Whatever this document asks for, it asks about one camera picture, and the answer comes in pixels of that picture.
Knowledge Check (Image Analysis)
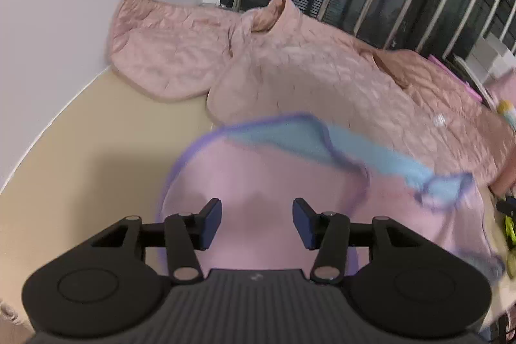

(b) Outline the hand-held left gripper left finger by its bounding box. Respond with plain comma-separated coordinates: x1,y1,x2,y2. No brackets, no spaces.
91,198,223,285

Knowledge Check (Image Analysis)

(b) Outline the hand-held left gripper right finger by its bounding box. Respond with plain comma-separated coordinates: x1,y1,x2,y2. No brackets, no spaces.
292,197,425,284

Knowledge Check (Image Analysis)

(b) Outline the pink towel with purple border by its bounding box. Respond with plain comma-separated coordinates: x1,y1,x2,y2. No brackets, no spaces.
155,112,505,284

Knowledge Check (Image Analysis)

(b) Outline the pink quilted jacket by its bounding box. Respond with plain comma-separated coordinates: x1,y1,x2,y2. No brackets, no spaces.
109,0,516,196

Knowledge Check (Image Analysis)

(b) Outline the black and yellow-green object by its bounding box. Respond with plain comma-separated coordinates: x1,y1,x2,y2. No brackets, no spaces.
496,196,516,250

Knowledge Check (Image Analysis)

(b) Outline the pink book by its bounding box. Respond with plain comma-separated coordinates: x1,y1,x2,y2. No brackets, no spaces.
428,54,483,103

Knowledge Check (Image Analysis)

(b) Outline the yellow plush toy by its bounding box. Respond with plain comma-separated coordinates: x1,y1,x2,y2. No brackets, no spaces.
497,100,516,128

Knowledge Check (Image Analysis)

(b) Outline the pink pouch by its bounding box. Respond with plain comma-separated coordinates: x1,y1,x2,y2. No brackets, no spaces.
483,73,516,108

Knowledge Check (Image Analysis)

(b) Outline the stack of white boxes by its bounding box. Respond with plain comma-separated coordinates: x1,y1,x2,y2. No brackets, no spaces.
469,34,516,84

